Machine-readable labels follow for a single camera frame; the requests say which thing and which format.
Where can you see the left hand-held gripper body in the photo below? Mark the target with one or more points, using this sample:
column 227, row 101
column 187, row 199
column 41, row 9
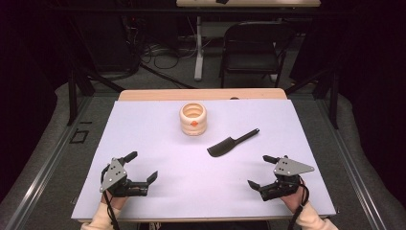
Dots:
column 112, row 174

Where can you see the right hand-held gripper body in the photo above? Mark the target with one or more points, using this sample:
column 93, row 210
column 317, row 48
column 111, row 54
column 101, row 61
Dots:
column 288, row 167

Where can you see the black kitchen knife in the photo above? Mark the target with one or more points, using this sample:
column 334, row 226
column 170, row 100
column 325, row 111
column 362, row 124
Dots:
column 223, row 148

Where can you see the cream ribbed holder cup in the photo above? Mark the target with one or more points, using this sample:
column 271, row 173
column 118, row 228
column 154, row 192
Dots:
column 193, row 124

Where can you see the person's left hand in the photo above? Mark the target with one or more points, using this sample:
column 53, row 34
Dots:
column 116, row 201

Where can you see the person's right hand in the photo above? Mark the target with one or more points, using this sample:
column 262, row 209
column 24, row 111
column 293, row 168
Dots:
column 293, row 200

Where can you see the white table mat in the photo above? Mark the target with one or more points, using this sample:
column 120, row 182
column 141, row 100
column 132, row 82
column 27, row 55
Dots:
column 178, row 179

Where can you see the short black tape strip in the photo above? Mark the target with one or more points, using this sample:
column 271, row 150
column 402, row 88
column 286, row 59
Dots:
column 85, row 122

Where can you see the black metal stand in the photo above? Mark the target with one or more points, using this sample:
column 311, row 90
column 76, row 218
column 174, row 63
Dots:
column 333, row 99
column 72, row 96

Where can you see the wooden table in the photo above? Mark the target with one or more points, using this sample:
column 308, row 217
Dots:
column 191, row 94

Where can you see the black folding chair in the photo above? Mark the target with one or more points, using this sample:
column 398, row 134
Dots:
column 252, row 60

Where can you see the white desk leg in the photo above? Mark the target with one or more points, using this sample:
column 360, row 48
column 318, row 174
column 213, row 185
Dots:
column 199, row 54

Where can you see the light wooden desk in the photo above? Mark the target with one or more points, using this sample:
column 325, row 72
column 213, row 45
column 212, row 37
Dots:
column 255, row 3

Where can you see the metal floor rail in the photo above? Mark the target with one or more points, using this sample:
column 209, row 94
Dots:
column 48, row 166
column 351, row 169

